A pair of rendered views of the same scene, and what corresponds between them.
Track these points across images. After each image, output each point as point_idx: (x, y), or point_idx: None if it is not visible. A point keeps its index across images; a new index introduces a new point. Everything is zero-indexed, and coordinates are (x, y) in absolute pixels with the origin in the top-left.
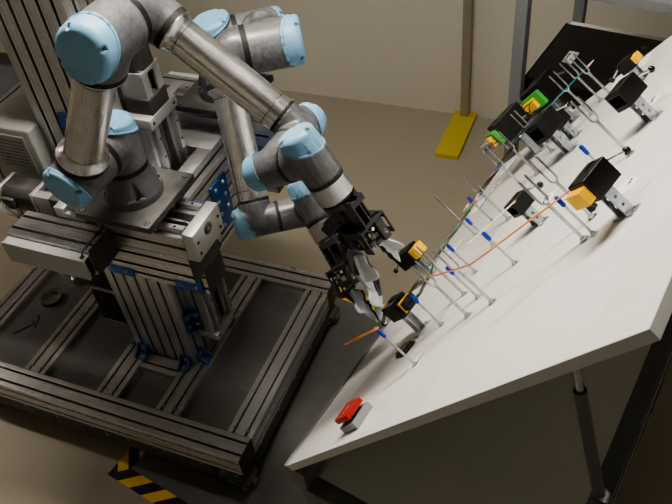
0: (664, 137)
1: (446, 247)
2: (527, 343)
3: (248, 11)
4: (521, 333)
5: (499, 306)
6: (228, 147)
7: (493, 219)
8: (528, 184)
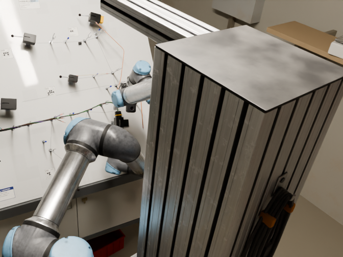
0: (51, 26)
1: (44, 189)
2: (135, 33)
3: (32, 246)
4: (130, 40)
5: (116, 65)
6: (142, 154)
7: (42, 141)
8: (20, 130)
